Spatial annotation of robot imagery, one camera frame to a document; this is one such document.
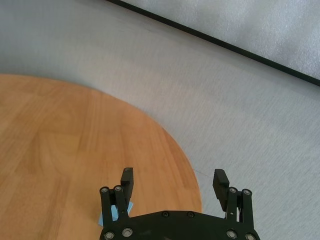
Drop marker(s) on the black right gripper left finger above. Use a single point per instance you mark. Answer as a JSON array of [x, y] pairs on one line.
[[126, 185]]

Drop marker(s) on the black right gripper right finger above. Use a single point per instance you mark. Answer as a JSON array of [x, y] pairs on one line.
[[221, 187]]

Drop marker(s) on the blue cube block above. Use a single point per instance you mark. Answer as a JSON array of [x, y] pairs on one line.
[[114, 213]]

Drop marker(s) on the black wall trim strip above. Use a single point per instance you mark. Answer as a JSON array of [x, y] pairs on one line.
[[215, 40]]

